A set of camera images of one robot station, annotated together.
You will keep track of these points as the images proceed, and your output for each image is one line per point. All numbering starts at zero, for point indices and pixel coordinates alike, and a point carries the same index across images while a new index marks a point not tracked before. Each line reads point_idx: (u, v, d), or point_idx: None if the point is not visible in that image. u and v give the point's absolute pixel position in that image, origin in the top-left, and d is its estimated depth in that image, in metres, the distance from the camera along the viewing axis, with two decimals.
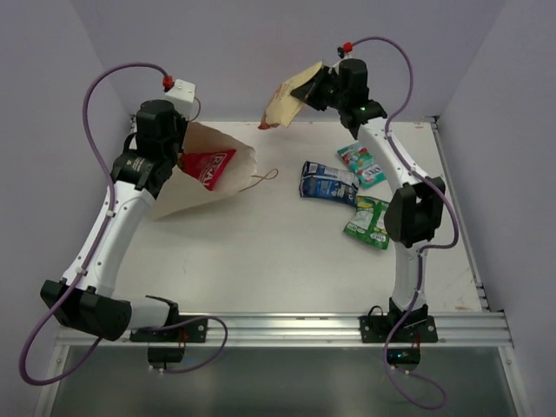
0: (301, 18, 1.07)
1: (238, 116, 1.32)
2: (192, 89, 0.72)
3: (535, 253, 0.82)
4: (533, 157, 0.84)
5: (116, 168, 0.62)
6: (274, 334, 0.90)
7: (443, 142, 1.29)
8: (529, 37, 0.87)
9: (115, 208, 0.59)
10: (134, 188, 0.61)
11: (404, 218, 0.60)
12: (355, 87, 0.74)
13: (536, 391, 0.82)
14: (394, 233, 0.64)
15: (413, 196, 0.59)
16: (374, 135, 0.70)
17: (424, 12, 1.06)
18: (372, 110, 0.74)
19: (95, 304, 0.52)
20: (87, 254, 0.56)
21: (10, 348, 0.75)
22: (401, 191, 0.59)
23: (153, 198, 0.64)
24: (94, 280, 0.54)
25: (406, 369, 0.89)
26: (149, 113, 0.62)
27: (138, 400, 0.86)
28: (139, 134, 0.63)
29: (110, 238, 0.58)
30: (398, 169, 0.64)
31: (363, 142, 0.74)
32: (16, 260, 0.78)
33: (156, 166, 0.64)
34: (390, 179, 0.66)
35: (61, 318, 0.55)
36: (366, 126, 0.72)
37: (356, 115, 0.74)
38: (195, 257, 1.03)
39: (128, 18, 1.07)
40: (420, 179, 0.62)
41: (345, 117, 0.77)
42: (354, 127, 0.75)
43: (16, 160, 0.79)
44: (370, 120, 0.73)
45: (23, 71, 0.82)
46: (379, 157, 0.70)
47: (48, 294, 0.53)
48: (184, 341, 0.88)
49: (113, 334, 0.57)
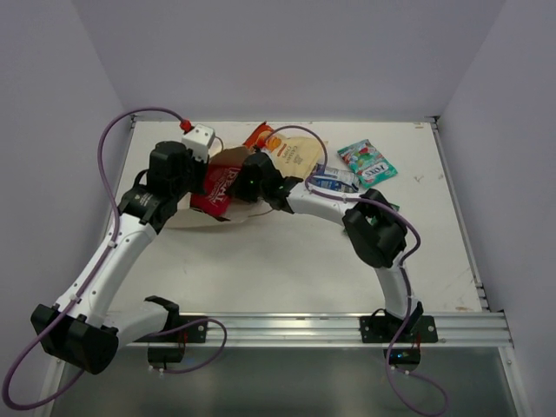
0: (301, 17, 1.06)
1: (238, 116, 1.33)
2: (208, 131, 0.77)
3: (536, 254, 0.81)
4: (534, 157, 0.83)
5: (124, 201, 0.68)
6: (274, 334, 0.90)
7: (443, 141, 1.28)
8: (531, 36, 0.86)
9: (117, 239, 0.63)
10: (138, 222, 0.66)
11: (368, 240, 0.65)
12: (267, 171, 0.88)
13: (537, 391, 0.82)
14: (373, 259, 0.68)
15: (360, 217, 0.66)
16: (301, 196, 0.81)
17: (424, 10, 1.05)
18: (287, 185, 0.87)
19: (83, 334, 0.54)
20: (82, 282, 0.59)
21: (10, 351, 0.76)
22: (348, 218, 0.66)
23: (155, 232, 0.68)
24: (85, 307, 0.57)
25: (406, 369, 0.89)
26: (162, 155, 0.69)
27: (138, 400, 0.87)
28: (150, 172, 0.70)
29: (108, 269, 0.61)
30: (334, 205, 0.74)
31: (300, 208, 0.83)
32: (16, 262, 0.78)
33: (162, 203, 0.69)
34: (336, 218, 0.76)
35: (45, 345, 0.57)
36: (291, 195, 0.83)
37: (279, 194, 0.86)
38: (195, 258, 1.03)
39: (127, 18, 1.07)
40: (354, 200, 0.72)
41: (271, 200, 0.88)
42: (286, 206, 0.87)
43: (16, 162, 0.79)
44: (292, 189, 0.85)
45: (23, 73, 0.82)
46: (316, 209, 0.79)
47: (40, 318, 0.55)
48: (184, 341, 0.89)
49: (96, 367, 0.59)
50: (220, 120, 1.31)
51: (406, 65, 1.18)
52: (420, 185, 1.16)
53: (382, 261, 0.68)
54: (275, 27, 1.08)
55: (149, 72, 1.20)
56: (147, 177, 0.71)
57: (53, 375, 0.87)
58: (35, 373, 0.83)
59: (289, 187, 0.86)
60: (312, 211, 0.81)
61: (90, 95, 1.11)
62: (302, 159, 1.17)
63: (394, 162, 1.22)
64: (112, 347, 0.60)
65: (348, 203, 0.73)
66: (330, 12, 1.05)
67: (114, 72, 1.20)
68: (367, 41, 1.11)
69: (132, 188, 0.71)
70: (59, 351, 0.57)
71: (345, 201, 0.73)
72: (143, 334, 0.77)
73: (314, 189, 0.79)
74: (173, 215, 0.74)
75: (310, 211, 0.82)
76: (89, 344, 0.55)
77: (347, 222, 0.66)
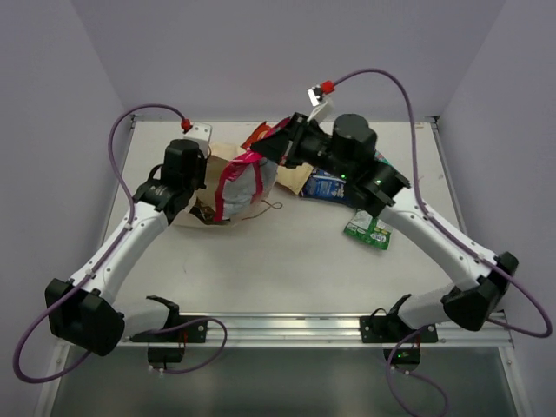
0: (301, 18, 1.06)
1: (238, 116, 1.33)
2: (208, 127, 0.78)
3: (536, 254, 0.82)
4: (535, 157, 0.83)
5: (140, 191, 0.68)
6: (274, 334, 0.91)
7: (443, 141, 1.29)
8: (531, 36, 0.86)
9: (133, 222, 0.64)
10: (154, 210, 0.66)
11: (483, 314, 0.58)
12: (364, 155, 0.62)
13: (536, 390, 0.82)
14: (466, 324, 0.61)
15: (493, 294, 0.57)
16: (411, 217, 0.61)
17: (424, 11, 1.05)
18: (386, 181, 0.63)
19: (95, 307, 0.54)
20: (97, 260, 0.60)
21: (10, 352, 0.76)
22: (482, 293, 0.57)
23: (168, 221, 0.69)
24: (99, 283, 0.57)
25: (406, 369, 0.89)
26: (176, 148, 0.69)
27: (138, 400, 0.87)
28: (165, 165, 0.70)
29: (123, 248, 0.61)
30: (461, 258, 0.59)
31: (392, 223, 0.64)
32: (16, 262, 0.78)
33: (176, 195, 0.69)
34: (444, 263, 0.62)
35: (55, 321, 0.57)
36: (394, 208, 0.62)
37: (373, 192, 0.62)
38: (195, 257, 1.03)
39: (128, 18, 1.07)
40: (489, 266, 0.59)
41: (354, 193, 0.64)
42: (373, 207, 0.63)
43: (15, 162, 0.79)
44: (395, 196, 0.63)
45: (23, 72, 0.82)
46: (420, 239, 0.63)
47: (54, 291, 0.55)
48: (184, 341, 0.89)
49: (102, 350, 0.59)
50: (220, 121, 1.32)
51: (407, 65, 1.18)
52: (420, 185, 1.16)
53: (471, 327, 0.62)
54: (276, 27, 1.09)
55: (150, 72, 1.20)
56: (162, 170, 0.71)
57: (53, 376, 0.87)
58: (34, 373, 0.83)
59: (387, 184, 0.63)
60: (414, 235, 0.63)
61: (91, 95, 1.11)
62: None
63: (394, 162, 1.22)
64: (119, 328, 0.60)
65: (480, 266, 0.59)
66: (331, 12, 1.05)
67: (114, 72, 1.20)
68: (367, 42, 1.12)
69: (147, 180, 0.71)
70: (67, 330, 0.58)
71: (477, 260, 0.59)
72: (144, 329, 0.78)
73: (434, 220, 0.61)
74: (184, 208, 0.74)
75: (412, 235, 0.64)
76: (100, 320, 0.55)
77: (480, 295, 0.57)
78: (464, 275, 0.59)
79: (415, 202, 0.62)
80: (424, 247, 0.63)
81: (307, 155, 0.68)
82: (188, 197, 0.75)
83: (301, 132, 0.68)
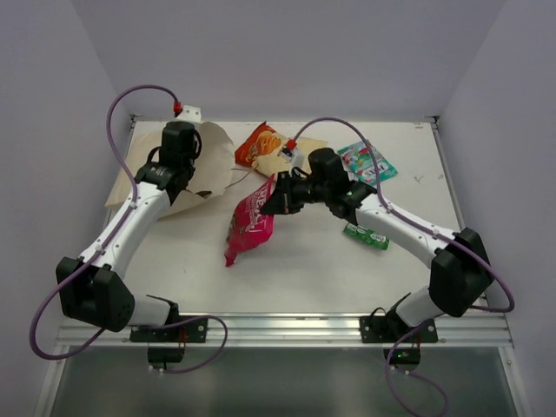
0: (301, 18, 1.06)
1: (238, 116, 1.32)
2: (198, 109, 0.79)
3: (537, 254, 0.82)
4: (537, 156, 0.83)
5: (140, 172, 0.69)
6: (274, 334, 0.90)
7: (443, 141, 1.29)
8: (531, 36, 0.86)
9: (137, 201, 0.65)
10: (156, 189, 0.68)
11: (454, 290, 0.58)
12: (334, 174, 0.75)
13: (536, 389, 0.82)
14: (446, 306, 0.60)
15: (453, 264, 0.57)
16: (376, 214, 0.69)
17: (424, 11, 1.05)
18: (358, 191, 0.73)
19: (109, 280, 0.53)
20: (106, 237, 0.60)
21: (9, 350, 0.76)
22: (439, 261, 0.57)
23: (168, 201, 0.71)
24: (109, 258, 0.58)
25: (406, 369, 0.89)
26: (174, 129, 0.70)
27: (138, 400, 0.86)
28: (162, 147, 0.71)
29: (130, 226, 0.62)
30: (420, 237, 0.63)
31: (367, 226, 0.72)
32: (16, 261, 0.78)
33: (175, 175, 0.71)
34: (414, 248, 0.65)
35: (66, 300, 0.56)
36: (361, 208, 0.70)
37: (346, 201, 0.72)
38: (195, 257, 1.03)
39: (127, 17, 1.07)
40: (446, 240, 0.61)
41: (336, 208, 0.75)
42: (351, 215, 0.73)
43: (16, 161, 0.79)
44: (362, 201, 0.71)
45: (22, 71, 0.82)
46: (390, 232, 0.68)
47: (65, 268, 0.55)
48: (184, 341, 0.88)
49: (116, 327, 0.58)
50: (220, 120, 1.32)
51: (407, 64, 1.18)
52: (420, 184, 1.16)
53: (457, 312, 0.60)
54: (276, 26, 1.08)
55: (150, 71, 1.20)
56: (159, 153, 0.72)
57: (53, 375, 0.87)
58: (34, 373, 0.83)
59: (358, 193, 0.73)
60: (385, 232, 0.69)
61: (91, 94, 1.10)
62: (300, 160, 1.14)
63: (394, 161, 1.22)
64: (129, 305, 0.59)
65: (438, 241, 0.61)
66: (331, 12, 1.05)
67: (115, 71, 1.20)
68: (367, 42, 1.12)
69: (145, 163, 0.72)
70: (79, 309, 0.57)
71: (435, 236, 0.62)
72: (145, 323, 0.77)
73: (395, 211, 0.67)
74: (182, 188, 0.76)
75: (386, 231, 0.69)
76: (113, 293, 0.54)
77: (441, 267, 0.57)
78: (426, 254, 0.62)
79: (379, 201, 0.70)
80: (398, 241, 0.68)
81: (303, 197, 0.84)
82: (186, 179, 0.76)
83: (287, 184, 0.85)
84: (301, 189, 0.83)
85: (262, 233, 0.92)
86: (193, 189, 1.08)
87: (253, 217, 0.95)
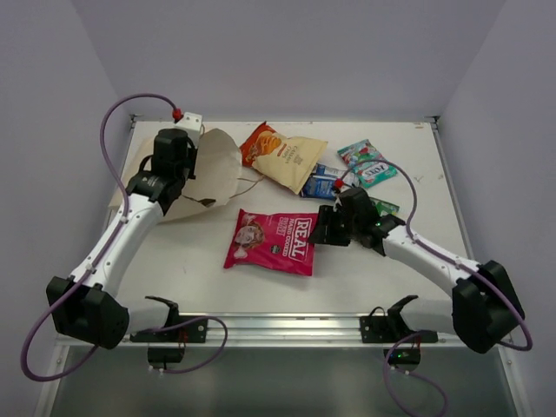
0: (301, 18, 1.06)
1: (238, 116, 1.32)
2: (199, 117, 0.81)
3: (537, 254, 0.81)
4: (537, 157, 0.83)
5: (132, 184, 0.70)
6: (274, 334, 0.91)
7: (443, 141, 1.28)
8: (532, 35, 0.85)
9: (129, 215, 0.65)
10: (148, 201, 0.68)
11: (478, 323, 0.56)
12: (363, 206, 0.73)
13: (536, 390, 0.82)
14: (473, 339, 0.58)
15: (475, 296, 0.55)
16: (401, 244, 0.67)
17: (425, 10, 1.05)
18: (387, 222, 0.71)
19: (101, 301, 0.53)
20: (96, 254, 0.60)
21: (10, 351, 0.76)
22: (461, 293, 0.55)
23: (162, 213, 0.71)
24: (101, 277, 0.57)
25: (406, 369, 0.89)
26: (166, 139, 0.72)
27: (138, 400, 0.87)
28: (155, 157, 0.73)
29: (122, 241, 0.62)
30: (443, 268, 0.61)
31: (393, 255, 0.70)
32: (16, 261, 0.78)
33: (168, 185, 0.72)
34: (440, 281, 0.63)
35: (58, 320, 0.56)
36: (388, 238, 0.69)
37: (375, 233, 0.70)
38: (195, 258, 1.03)
39: (126, 17, 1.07)
40: (469, 271, 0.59)
41: (365, 239, 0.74)
42: (379, 246, 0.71)
43: (16, 161, 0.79)
44: (390, 231, 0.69)
45: (21, 70, 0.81)
46: (416, 265, 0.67)
47: (55, 289, 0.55)
48: (184, 341, 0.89)
49: (110, 342, 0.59)
50: (220, 120, 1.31)
51: (407, 65, 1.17)
52: (420, 185, 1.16)
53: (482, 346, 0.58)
54: (276, 26, 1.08)
55: (149, 71, 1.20)
56: (152, 162, 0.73)
57: (53, 375, 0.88)
58: (35, 372, 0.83)
59: (387, 223, 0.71)
60: (412, 263, 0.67)
61: (90, 94, 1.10)
62: (300, 159, 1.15)
63: (394, 161, 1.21)
64: (122, 320, 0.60)
65: (460, 271, 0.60)
66: (331, 11, 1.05)
67: (115, 72, 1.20)
68: (367, 41, 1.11)
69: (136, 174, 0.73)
70: (72, 327, 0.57)
71: (458, 267, 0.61)
72: (145, 328, 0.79)
73: (420, 241, 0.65)
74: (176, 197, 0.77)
75: (410, 261, 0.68)
76: (105, 314, 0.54)
77: (463, 297, 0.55)
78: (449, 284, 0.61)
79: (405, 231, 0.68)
80: (425, 273, 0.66)
81: (342, 232, 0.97)
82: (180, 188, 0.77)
83: (330, 220, 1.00)
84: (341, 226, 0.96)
85: (301, 266, 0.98)
86: (198, 199, 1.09)
87: (290, 247, 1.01)
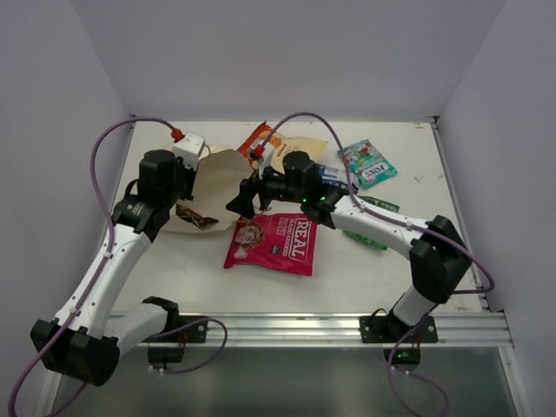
0: (301, 18, 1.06)
1: (238, 117, 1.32)
2: (199, 141, 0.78)
3: (536, 254, 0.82)
4: (536, 156, 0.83)
5: (118, 211, 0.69)
6: (274, 334, 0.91)
7: (443, 142, 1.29)
8: (532, 35, 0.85)
9: (113, 249, 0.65)
10: (133, 232, 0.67)
11: (434, 276, 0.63)
12: (310, 178, 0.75)
13: (535, 389, 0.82)
14: (431, 290, 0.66)
15: (428, 252, 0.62)
16: (350, 214, 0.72)
17: (424, 10, 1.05)
18: (332, 196, 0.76)
19: (85, 346, 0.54)
20: (81, 295, 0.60)
21: (11, 349, 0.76)
22: (416, 251, 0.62)
23: (150, 241, 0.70)
24: (85, 320, 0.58)
25: (406, 369, 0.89)
26: (151, 162, 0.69)
27: (138, 400, 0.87)
28: (141, 181, 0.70)
29: (106, 279, 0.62)
30: (395, 231, 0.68)
31: (344, 227, 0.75)
32: (16, 261, 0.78)
33: (155, 212, 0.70)
34: (392, 243, 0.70)
35: (47, 361, 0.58)
36: (336, 211, 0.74)
37: (322, 208, 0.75)
38: (195, 258, 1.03)
39: (126, 17, 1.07)
40: (420, 229, 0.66)
41: (310, 212, 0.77)
42: (327, 219, 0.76)
43: (16, 161, 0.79)
44: (337, 204, 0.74)
45: (22, 71, 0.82)
46: (369, 232, 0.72)
47: (39, 333, 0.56)
48: (184, 341, 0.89)
49: (100, 380, 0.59)
50: (219, 120, 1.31)
51: (407, 65, 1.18)
52: (420, 185, 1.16)
53: (441, 294, 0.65)
54: (275, 26, 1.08)
55: (149, 72, 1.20)
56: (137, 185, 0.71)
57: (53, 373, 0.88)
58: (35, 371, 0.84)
59: (331, 198, 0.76)
60: (361, 230, 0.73)
61: (90, 94, 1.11)
62: None
63: (393, 161, 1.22)
64: (112, 357, 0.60)
65: (413, 232, 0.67)
66: (330, 11, 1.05)
67: (114, 72, 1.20)
68: (367, 41, 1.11)
69: (124, 198, 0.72)
70: (61, 369, 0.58)
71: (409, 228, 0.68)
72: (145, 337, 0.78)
73: (367, 208, 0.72)
74: (167, 221, 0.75)
75: (360, 229, 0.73)
76: (91, 356, 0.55)
77: (419, 255, 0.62)
78: (403, 245, 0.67)
79: (352, 202, 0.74)
80: (376, 239, 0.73)
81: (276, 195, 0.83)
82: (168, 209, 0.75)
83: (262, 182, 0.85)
84: (274, 187, 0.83)
85: (302, 265, 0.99)
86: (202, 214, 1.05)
87: (290, 247, 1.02)
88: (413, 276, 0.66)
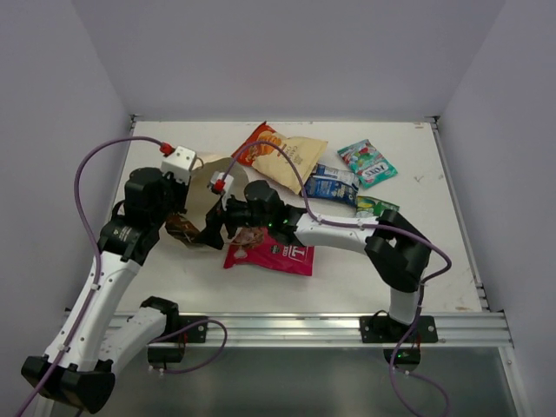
0: (301, 18, 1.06)
1: (238, 117, 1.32)
2: (190, 155, 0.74)
3: (537, 254, 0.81)
4: (537, 156, 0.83)
5: (104, 237, 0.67)
6: (274, 334, 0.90)
7: (443, 142, 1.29)
8: (532, 34, 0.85)
9: (100, 281, 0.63)
10: (120, 260, 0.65)
11: (397, 269, 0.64)
12: (272, 203, 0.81)
13: (535, 390, 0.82)
14: (402, 285, 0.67)
15: (384, 246, 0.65)
16: (311, 228, 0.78)
17: (424, 10, 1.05)
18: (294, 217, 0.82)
19: (76, 383, 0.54)
20: (69, 331, 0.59)
21: (11, 349, 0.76)
22: (372, 248, 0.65)
23: (140, 264, 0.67)
24: (75, 356, 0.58)
25: (406, 369, 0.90)
26: (138, 184, 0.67)
27: (137, 400, 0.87)
28: (128, 203, 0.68)
29: (95, 313, 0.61)
30: (351, 234, 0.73)
31: (311, 241, 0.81)
32: (16, 261, 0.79)
33: (142, 234, 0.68)
34: (352, 247, 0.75)
35: None
36: (299, 230, 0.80)
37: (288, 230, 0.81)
38: (195, 259, 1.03)
39: (126, 17, 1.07)
40: (373, 226, 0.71)
41: (277, 235, 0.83)
42: (294, 239, 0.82)
43: (16, 161, 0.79)
44: (298, 222, 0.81)
45: (22, 71, 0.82)
46: (330, 241, 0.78)
47: (30, 369, 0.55)
48: (184, 342, 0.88)
49: (95, 407, 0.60)
50: (219, 120, 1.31)
51: (406, 65, 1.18)
52: (420, 185, 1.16)
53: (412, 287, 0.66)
54: (275, 26, 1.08)
55: (149, 72, 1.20)
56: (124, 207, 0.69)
57: None
58: None
59: (294, 219, 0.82)
60: (326, 241, 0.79)
61: (90, 94, 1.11)
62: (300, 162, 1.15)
63: (393, 161, 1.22)
64: (107, 384, 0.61)
65: (366, 230, 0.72)
66: (330, 11, 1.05)
67: (114, 72, 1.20)
68: (367, 41, 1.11)
69: (111, 221, 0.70)
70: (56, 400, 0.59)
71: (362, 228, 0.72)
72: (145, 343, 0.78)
73: (324, 219, 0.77)
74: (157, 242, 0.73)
75: (325, 241, 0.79)
76: (83, 390, 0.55)
77: (375, 251, 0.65)
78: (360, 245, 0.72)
79: (311, 218, 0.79)
80: (340, 246, 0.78)
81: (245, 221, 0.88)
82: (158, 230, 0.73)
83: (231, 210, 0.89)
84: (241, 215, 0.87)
85: (301, 266, 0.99)
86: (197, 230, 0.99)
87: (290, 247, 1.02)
88: (382, 275, 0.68)
